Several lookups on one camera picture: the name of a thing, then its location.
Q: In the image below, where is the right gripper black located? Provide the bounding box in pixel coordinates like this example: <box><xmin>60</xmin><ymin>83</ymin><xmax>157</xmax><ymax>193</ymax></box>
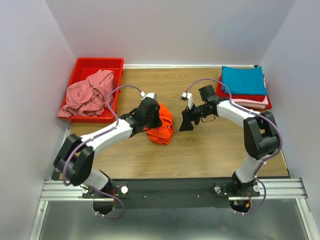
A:
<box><xmin>178</xmin><ymin>101</ymin><xmax>209</xmax><ymax>132</ymax></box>

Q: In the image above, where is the orange t-shirt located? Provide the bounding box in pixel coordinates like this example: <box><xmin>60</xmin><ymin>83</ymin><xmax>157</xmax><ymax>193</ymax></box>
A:
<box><xmin>146</xmin><ymin>103</ymin><xmax>174</xmax><ymax>146</ymax></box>

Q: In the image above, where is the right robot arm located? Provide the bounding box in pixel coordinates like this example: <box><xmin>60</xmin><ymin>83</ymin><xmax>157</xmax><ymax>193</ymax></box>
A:
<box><xmin>179</xmin><ymin>85</ymin><xmax>281</xmax><ymax>196</ymax></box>

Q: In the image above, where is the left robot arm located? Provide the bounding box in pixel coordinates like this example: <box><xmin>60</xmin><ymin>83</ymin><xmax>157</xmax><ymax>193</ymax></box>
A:
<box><xmin>53</xmin><ymin>92</ymin><xmax>162</xmax><ymax>198</ymax></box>

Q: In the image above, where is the dusty pink crumpled t-shirt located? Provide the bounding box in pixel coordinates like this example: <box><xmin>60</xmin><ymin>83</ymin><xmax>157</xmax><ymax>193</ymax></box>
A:
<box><xmin>57</xmin><ymin>69</ymin><xmax>114</xmax><ymax>118</ymax></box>

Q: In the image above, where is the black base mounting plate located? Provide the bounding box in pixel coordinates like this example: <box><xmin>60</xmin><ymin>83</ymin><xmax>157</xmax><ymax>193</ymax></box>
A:
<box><xmin>83</xmin><ymin>177</ymin><xmax>260</xmax><ymax>211</ymax></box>

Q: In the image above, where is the blue folded t-shirt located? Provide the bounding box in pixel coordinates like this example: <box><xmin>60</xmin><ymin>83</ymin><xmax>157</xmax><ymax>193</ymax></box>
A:
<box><xmin>221</xmin><ymin>66</ymin><xmax>268</xmax><ymax>96</ymax></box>

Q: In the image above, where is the pink folded t-shirt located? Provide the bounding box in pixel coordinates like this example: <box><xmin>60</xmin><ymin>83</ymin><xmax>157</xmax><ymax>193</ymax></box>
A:
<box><xmin>232</xmin><ymin>96</ymin><xmax>269</xmax><ymax>110</ymax></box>

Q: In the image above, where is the red plastic bin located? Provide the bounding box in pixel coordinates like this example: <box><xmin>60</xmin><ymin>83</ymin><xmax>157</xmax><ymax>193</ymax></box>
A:
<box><xmin>59</xmin><ymin>57</ymin><xmax>124</xmax><ymax>123</ymax></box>

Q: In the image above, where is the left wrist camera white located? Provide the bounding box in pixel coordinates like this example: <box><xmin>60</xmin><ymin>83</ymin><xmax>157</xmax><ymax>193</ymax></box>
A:
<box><xmin>143</xmin><ymin>92</ymin><xmax>157</xmax><ymax>100</ymax></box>

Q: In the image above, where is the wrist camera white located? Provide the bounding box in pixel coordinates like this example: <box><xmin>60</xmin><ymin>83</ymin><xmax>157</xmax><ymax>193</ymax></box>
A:
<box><xmin>180</xmin><ymin>92</ymin><xmax>194</xmax><ymax>110</ymax></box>
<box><xmin>143</xmin><ymin>92</ymin><xmax>157</xmax><ymax>100</ymax></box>

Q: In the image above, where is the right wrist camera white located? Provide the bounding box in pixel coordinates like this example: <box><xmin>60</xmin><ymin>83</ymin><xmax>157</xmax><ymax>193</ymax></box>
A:
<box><xmin>180</xmin><ymin>92</ymin><xmax>194</xmax><ymax>110</ymax></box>

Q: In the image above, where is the aluminium rail frame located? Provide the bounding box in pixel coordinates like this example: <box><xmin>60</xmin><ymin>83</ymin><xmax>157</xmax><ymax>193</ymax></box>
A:
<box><xmin>30</xmin><ymin>177</ymin><xmax>319</xmax><ymax>240</ymax></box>

